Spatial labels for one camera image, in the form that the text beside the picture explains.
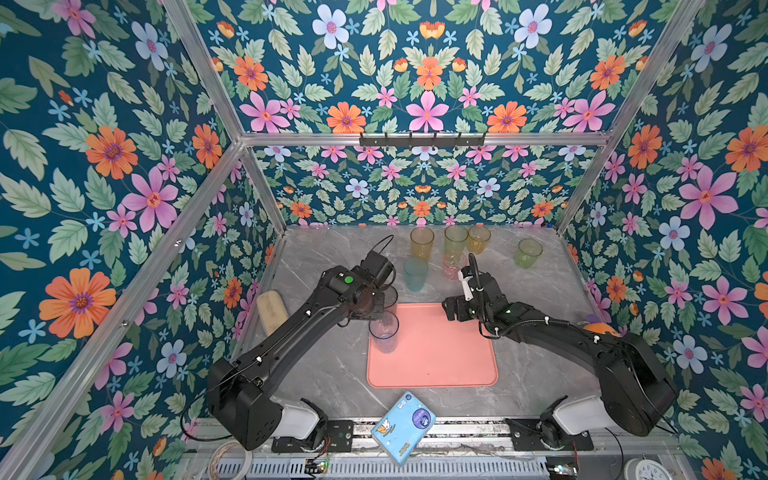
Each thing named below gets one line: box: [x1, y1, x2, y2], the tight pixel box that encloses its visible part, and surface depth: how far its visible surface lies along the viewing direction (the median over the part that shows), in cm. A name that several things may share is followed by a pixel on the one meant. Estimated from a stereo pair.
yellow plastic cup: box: [410, 226, 435, 261], surface depth 101 cm
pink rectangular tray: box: [367, 303, 499, 388], surface depth 86 cm
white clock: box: [624, 453, 674, 480], surface depth 68 cm
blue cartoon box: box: [371, 391, 437, 466], surface depth 72 cm
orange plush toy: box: [584, 322, 622, 337], surface depth 86 cm
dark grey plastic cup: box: [384, 285, 398, 309], surface depth 85 cm
